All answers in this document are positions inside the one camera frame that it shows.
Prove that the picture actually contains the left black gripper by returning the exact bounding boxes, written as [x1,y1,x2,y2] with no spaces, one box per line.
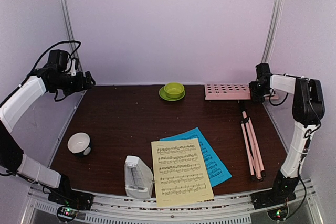
[52,71,95,96]

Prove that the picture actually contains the white and navy bowl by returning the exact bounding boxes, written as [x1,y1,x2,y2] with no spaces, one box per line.
[67,132,92,157]

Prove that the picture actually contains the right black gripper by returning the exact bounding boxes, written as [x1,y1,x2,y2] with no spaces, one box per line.
[249,81,270,103]

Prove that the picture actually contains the green plastic saucer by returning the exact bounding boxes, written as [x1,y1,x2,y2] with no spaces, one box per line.
[159,87,186,101]

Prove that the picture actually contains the left aluminium frame post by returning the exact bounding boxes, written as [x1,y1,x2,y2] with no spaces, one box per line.
[54,0,78,51]

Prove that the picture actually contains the blue sheet music page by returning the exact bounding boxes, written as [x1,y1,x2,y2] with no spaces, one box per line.
[160,127,232,187]

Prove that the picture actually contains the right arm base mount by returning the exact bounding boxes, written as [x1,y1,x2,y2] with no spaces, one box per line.
[251,190,296,222]

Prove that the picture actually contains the white metronome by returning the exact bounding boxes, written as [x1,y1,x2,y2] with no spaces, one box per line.
[124,155,154,200]

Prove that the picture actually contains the pink music stand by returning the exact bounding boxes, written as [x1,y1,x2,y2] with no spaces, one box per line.
[204,84,266,181]

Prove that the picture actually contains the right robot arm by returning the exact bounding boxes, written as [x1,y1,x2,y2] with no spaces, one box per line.
[249,63,325,209]

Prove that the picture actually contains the yellow sheet music page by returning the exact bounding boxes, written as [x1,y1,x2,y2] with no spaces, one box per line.
[151,138,214,208]

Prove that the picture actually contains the front aluminium rail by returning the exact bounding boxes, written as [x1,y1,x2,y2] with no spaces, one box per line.
[22,179,323,224]

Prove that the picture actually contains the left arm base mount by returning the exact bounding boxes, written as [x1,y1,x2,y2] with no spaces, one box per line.
[48,191,94,223]

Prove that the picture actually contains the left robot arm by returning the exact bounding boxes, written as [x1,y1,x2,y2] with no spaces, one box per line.
[1,45,96,210]

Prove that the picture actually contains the right aluminium frame post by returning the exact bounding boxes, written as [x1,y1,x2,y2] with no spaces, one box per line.
[261,0,284,63]

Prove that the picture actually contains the aluminium frame post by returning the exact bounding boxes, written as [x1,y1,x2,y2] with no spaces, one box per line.
[261,0,284,63]
[54,0,78,51]

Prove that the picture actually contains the green plastic bowl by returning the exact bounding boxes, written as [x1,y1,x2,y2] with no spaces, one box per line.
[164,82,185,95]

